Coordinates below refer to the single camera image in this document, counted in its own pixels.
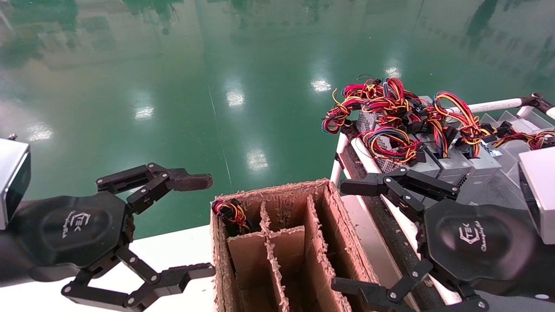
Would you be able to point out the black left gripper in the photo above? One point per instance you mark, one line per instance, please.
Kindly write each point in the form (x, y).
(69, 229)

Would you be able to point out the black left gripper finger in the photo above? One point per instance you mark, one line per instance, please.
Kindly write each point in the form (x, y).
(190, 182)

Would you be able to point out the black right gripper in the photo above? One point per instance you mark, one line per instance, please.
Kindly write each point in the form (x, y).
(477, 242)

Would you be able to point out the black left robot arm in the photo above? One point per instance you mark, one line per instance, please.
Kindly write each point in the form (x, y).
(5, 260)

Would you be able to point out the brown cardboard box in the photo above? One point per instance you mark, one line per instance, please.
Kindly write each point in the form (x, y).
(219, 277)

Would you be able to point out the long cardboard divider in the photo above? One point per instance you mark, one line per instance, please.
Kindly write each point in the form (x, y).
(273, 268)
(314, 260)

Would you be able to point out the short cardboard cross divider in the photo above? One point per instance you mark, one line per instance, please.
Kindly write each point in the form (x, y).
(247, 255)

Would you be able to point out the short white cart pipe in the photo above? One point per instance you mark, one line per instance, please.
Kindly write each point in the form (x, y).
(337, 169)

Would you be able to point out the dark grey cart mat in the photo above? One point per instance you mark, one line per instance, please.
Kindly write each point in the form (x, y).
(477, 197)

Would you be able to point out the clear plastic partition rack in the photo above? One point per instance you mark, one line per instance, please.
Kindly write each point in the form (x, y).
(527, 125)

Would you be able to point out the white pipe stub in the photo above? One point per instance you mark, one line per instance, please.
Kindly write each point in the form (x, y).
(525, 112)
(550, 112)

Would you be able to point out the black pipe joint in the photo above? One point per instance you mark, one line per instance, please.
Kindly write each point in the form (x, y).
(535, 102)

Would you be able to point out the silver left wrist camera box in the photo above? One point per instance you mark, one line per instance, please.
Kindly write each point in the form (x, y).
(11, 182)

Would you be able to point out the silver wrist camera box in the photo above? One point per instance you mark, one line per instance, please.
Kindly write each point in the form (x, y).
(540, 190)
(11, 182)

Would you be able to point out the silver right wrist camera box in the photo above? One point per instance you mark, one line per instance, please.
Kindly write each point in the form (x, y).
(540, 190)

